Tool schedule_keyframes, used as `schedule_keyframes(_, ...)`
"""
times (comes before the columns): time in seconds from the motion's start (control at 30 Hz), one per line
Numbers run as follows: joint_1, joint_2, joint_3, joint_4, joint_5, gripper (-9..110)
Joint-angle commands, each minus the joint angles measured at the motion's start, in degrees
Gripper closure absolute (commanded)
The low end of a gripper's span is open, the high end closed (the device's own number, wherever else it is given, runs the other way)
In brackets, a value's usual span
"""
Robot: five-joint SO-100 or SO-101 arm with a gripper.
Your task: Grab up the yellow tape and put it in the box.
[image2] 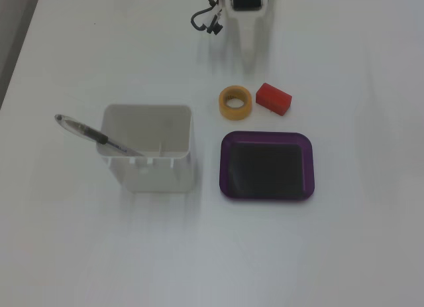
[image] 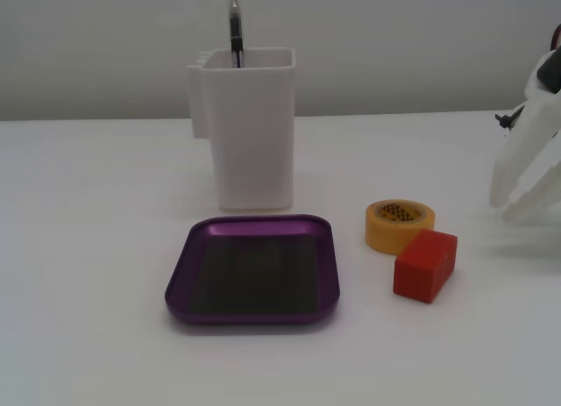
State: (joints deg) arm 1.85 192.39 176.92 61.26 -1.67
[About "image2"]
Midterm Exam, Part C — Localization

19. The yellow tape roll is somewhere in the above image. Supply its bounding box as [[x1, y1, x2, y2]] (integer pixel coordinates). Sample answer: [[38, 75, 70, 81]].
[[219, 84, 253, 121]]

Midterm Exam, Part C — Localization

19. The white plastic box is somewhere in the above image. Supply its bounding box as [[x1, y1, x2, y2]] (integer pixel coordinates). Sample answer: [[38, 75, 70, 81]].
[[95, 103, 195, 194]]

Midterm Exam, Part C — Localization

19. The red rectangular block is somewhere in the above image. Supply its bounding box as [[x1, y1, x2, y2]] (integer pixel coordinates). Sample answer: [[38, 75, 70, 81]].
[[255, 82, 293, 117]]

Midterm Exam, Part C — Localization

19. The purple metal tray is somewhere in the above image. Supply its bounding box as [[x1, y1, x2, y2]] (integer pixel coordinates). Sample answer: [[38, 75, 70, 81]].
[[219, 131, 315, 201]]

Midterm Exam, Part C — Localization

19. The black clear ballpoint pen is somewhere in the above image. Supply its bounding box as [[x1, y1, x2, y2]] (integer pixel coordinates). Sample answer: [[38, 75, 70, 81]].
[[54, 113, 145, 157]]

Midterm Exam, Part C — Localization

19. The black cable with connector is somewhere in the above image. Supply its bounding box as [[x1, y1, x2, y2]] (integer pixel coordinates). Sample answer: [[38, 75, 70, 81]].
[[190, 5, 223, 35]]

